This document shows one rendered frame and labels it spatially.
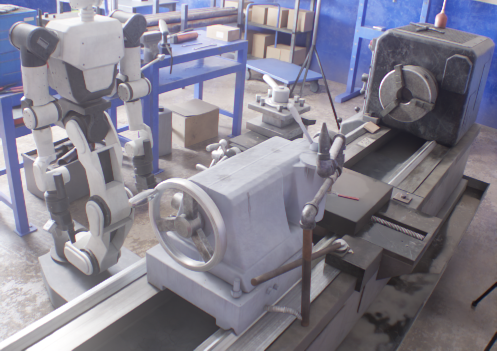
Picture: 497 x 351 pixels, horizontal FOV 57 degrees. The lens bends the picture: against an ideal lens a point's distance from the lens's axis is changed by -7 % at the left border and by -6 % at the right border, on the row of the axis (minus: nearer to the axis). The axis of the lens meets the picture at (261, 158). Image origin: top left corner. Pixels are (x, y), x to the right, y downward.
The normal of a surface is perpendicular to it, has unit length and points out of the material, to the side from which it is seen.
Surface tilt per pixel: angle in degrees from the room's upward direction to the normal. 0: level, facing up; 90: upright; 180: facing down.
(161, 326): 18
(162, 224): 86
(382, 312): 0
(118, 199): 67
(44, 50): 90
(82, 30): 45
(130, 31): 90
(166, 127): 90
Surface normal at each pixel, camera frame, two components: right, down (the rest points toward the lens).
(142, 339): 0.03, -0.70
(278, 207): 0.81, 0.08
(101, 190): -0.58, 0.30
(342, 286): 0.09, -0.90
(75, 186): 0.84, 0.30
